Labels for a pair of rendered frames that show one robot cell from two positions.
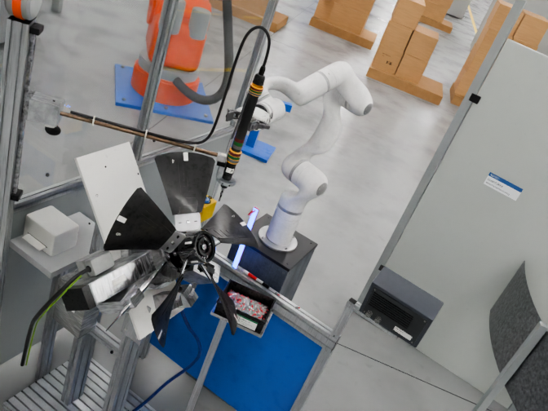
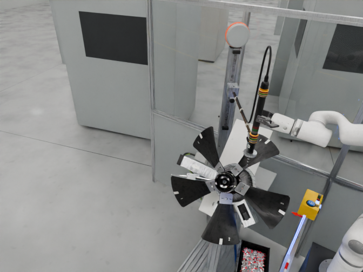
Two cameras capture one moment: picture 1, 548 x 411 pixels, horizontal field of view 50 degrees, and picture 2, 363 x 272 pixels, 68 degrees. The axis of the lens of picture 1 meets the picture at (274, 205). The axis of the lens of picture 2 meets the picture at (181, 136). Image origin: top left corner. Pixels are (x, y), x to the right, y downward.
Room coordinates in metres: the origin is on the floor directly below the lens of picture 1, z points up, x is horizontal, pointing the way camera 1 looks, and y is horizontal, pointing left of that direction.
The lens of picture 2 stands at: (1.68, -1.00, 2.29)
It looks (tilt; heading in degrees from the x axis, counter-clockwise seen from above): 33 degrees down; 102
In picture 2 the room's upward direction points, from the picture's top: 2 degrees clockwise
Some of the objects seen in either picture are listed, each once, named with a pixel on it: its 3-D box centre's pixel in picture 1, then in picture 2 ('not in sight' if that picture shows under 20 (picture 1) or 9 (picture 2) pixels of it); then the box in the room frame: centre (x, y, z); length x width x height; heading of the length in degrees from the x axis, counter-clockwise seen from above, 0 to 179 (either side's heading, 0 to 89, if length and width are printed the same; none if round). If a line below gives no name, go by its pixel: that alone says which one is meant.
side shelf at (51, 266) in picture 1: (65, 242); (249, 174); (1.89, 0.74, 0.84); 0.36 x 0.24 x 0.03; 159
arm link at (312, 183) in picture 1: (303, 189); (359, 244); (2.32, -0.10, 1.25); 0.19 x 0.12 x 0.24; 53
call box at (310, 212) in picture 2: (194, 204); (310, 204); (2.24, 0.33, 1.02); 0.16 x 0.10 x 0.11; 69
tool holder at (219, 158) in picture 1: (227, 168); (250, 145); (1.80, 0.20, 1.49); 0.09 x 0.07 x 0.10; 104
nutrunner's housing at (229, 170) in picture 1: (242, 130); (257, 120); (1.80, 0.19, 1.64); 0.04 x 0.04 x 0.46
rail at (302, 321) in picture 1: (250, 285); (283, 272); (2.10, -0.03, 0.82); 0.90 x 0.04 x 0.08; 69
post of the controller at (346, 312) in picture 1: (343, 318); not in sight; (1.95, -0.44, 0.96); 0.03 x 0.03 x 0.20; 69
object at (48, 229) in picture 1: (48, 232); not in sight; (1.83, 0.80, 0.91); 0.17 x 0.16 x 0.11; 69
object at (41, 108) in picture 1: (43, 108); (232, 89); (1.65, 0.80, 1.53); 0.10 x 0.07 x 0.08; 104
